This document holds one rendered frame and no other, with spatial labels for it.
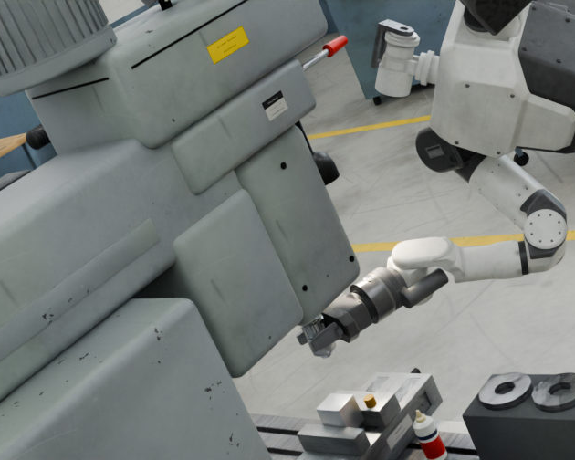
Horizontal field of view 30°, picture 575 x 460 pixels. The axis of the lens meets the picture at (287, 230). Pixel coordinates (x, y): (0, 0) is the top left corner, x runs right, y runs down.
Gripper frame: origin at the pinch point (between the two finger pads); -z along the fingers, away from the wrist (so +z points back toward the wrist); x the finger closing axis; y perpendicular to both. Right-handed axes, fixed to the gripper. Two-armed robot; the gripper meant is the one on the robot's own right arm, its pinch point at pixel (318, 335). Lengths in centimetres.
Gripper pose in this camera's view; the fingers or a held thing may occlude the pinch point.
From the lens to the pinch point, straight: 201.5
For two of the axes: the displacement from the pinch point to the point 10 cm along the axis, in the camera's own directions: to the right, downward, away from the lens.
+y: 4.0, 8.6, 3.2
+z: 8.0, -5.0, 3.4
